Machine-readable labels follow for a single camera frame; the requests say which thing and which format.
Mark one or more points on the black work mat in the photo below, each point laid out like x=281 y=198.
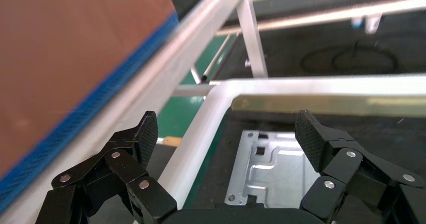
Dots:
x=382 y=132

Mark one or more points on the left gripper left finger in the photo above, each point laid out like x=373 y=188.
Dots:
x=126 y=169

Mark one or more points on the blue corrugated plastic box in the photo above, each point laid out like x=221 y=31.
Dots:
x=66 y=49

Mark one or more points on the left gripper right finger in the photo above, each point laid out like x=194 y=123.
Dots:
x=339 y=162

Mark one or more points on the white metal table frame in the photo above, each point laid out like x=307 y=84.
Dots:
x=189 y=42

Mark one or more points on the thin white rod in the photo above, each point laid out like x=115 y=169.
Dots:
x=216 y=59

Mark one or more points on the brass mat edge strip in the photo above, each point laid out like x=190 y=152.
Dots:
x=332 y=106

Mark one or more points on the stamped grey metal bracket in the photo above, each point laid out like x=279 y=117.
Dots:
x=279 y=182

